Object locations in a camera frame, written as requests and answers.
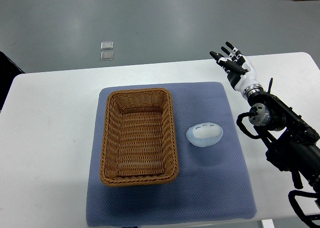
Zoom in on upper metal floor plate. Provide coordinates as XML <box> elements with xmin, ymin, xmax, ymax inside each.
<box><xmin>100</xmin><ymin>41</ymin><xmax>114</xmax><ymax>50</ymax></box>

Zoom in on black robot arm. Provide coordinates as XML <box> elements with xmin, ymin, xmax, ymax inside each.
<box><xmin>209</xmin><ymin>42</ymin><xmax>320</xmax><ymax>227</ymax></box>

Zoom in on blue quilted mat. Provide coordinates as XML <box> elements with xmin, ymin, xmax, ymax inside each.
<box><xmin>86</xmin><ymin>82</ymin><xmax>257</xmax><ymax>226</ymax></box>

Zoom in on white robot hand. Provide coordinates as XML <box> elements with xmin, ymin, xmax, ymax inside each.
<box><xmin>209</xmin><ymin>42</ymin><xmax>260</xmax><ymax>92</ymax></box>

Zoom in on pale blue plush toy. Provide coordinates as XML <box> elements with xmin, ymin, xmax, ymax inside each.
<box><xmin>186</xmin><ymin>122</ymin><xmax>224</xmax><ymax>147</ymax></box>

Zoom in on brown wicker basket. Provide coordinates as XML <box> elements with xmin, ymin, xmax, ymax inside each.
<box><xmin>99</xmin><ymin>88</ymin><xmax>179</xmax><ymax>187</ymax></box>

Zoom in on black chair edge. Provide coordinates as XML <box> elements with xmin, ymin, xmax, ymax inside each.
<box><xmin>0</xmin><ymin>52</ymin><xmax>25</xmax><ymax>110</ymax></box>

